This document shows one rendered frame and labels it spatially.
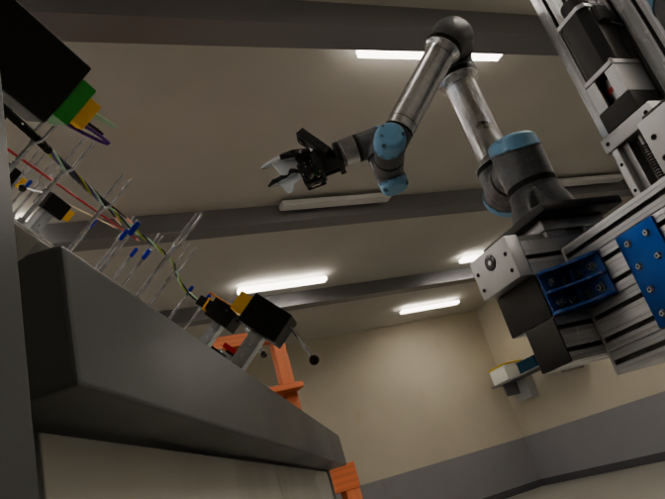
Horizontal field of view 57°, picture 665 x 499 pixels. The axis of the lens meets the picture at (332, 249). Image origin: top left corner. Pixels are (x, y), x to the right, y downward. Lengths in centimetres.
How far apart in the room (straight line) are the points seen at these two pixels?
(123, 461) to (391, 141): 117
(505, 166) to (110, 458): 122
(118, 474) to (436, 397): 1168
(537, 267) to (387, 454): 1015
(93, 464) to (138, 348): 7
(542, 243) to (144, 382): 108
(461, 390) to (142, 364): 1203
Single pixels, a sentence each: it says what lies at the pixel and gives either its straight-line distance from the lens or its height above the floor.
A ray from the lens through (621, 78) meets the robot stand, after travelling 139.
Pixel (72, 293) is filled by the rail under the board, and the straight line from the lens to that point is 29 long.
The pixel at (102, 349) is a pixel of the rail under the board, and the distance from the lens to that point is 30.
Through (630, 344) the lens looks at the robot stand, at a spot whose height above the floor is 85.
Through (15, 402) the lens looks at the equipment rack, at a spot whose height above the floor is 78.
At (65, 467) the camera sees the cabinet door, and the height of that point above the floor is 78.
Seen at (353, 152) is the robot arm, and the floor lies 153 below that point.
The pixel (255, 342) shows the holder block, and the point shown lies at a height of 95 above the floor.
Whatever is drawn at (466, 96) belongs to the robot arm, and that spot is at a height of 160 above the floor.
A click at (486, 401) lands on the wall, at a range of 1255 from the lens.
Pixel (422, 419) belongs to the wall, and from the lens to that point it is 1177.
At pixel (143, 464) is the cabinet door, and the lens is 43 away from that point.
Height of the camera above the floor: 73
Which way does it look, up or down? 22 degrees up
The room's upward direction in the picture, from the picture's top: 17 degrees counter-clockwise
